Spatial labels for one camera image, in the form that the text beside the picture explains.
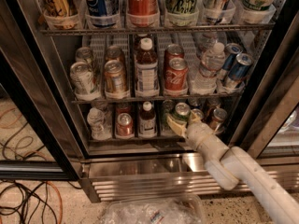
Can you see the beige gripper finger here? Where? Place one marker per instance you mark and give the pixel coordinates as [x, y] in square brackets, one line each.
[177, 126]
[195, 117]

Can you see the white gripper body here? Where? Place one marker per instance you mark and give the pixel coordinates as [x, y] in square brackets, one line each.
[202, 134]

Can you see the green can bottom front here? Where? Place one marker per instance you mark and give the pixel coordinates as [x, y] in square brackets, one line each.
[181, 112]

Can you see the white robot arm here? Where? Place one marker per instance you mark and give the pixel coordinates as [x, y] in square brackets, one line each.
[230, 165]

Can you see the dark blue can bottom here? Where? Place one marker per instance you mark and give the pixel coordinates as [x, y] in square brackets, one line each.
[198, 113]

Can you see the gold brown can bottom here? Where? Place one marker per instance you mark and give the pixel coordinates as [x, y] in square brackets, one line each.
[216, 120]

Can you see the green can bottom back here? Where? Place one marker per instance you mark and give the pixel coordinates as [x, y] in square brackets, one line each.
[167, 107]

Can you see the brown tea bottle bottom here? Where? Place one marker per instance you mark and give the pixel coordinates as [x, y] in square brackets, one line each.
[147, 121]

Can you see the brown tea bottle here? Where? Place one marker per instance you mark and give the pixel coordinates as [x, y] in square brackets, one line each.
[146, 70]
[147, 121]

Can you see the red Coca-Cola can front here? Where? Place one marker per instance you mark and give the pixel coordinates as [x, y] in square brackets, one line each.
[175, 76]

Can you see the red coca-cola can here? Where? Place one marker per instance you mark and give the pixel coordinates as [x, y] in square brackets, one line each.
[173, 51]
[175, 76]

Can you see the red can bottom front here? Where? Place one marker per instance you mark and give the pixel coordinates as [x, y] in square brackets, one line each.
[124, 125]

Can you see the blue Red Bull can front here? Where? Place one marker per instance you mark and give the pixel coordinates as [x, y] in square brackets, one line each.
[239, 70]

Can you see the blue red bull can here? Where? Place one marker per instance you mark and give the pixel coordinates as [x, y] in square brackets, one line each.
[231, 51]
[239, 70]
[214, 9]

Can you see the red Coca-Cola can back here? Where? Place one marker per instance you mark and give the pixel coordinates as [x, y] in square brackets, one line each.
[173, 51]

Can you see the right glass fridge door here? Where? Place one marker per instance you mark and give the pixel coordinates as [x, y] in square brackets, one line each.
[273, 137]

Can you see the glass fridge door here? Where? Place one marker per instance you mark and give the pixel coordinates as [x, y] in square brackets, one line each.
[273, 137]
[26, 60]

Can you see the blue Red Bull can back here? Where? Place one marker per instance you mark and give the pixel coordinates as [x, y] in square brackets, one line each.
[231, 51]

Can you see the gold can middle front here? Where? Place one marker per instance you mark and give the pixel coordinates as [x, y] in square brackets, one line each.
[115, 77]

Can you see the clear water bottle bottom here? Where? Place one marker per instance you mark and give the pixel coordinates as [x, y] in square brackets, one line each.
[100, 127]

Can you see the clear water bottle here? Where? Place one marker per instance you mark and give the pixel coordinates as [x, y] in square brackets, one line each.
[100, 127]
[211, 62]

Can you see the gold can middle back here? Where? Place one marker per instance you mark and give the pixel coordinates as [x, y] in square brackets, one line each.
[114, 53]

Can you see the stainless steel display fridge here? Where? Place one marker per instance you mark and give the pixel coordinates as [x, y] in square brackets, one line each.
[113, 171]

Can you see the green tall can top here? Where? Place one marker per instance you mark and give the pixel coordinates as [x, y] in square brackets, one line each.
[181, 12]

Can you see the blue Red Bull can top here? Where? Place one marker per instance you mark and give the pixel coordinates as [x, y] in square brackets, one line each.
[214, 9]

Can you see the silver can middle front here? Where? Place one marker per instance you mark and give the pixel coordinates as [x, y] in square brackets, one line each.
[82, 76]

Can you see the silver can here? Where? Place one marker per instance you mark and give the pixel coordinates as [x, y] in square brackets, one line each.
[85, 54]
[82, 76]

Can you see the silver can middle back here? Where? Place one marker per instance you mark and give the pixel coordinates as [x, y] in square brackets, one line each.
[85, 54]

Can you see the left glass fridge door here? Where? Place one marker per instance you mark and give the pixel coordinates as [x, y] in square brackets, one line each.
[26, 60]

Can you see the blue Pepsi can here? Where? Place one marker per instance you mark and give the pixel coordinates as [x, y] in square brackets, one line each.
[103, 13]

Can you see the yellow can top shelf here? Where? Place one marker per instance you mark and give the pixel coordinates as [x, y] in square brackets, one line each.
[61, 14]

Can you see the clear water bottle middle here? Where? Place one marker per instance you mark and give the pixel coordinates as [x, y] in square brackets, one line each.
[211, 62]

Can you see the brown tea bottle middle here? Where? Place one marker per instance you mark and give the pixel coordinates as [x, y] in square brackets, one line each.
[146, 70]

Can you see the clear plastic bin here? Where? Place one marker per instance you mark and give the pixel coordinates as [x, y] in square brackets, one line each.
[181, 209]

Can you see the bottom wire shelf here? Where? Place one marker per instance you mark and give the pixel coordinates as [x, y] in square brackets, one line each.
[175, 137]

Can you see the wire shelf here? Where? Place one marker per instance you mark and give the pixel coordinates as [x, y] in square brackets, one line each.
[160, 30]
[157, 98]
[175, 137]

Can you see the middle wire shelf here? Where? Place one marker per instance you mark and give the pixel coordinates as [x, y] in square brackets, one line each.
[157, 98]

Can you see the top wire shelf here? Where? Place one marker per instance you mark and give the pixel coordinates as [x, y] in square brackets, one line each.
[160, 30]

